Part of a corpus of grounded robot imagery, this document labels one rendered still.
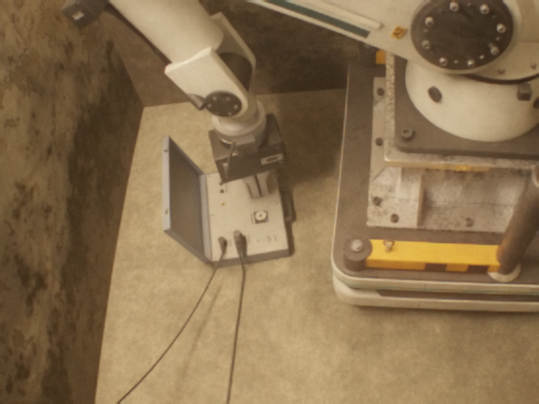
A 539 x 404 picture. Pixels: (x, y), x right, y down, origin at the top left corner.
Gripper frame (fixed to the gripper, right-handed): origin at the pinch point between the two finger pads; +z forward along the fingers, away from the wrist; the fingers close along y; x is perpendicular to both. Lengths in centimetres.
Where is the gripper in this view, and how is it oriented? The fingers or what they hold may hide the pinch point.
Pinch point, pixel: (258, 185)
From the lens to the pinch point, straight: 191.0
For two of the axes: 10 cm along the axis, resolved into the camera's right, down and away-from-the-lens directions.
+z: 1.5, 5.4, 8.3
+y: 9.6, -2.7, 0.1
